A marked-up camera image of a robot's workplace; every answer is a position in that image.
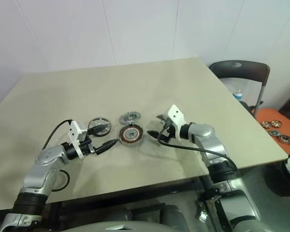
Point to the blue and white bottle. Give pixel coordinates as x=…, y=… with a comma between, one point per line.
x=237, y=94

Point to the small round metal object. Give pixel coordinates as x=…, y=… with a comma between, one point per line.
x=108, y=125

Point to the black folding chair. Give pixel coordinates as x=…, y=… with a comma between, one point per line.
x=244, y=70

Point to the small metal clip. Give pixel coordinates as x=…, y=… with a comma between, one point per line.
x=203, y=215

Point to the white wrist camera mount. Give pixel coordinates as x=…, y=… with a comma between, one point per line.
x=75, y=133
x=175, y=114

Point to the motor stator with copper windings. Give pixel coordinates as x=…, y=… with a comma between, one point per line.
x=135, y=137

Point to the grey toothed motor plate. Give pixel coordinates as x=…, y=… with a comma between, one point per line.
x=130, y=118

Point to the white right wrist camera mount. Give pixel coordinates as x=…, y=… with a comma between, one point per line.
x=175, y=114

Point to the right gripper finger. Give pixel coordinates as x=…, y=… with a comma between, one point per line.
x=154, y=134
x=162, y=118

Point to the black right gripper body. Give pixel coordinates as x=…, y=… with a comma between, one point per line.
x=169, y=135

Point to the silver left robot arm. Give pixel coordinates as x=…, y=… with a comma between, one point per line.
x=46, y=159

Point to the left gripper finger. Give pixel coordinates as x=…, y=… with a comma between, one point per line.
x=106, y=145
x=97, y=131

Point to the black table frame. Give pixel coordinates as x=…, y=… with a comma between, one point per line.
x=135, y=195

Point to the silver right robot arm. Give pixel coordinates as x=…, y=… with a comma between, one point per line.
x=205, y=135

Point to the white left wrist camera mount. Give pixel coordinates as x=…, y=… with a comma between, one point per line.
x=75, y=133

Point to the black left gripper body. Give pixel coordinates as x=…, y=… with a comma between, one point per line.
x=89, y=147

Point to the dark metal round gear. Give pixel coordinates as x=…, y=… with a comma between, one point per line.
x=285, y=139

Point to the black trash bin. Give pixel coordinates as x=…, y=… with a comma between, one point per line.
x=278, y=178

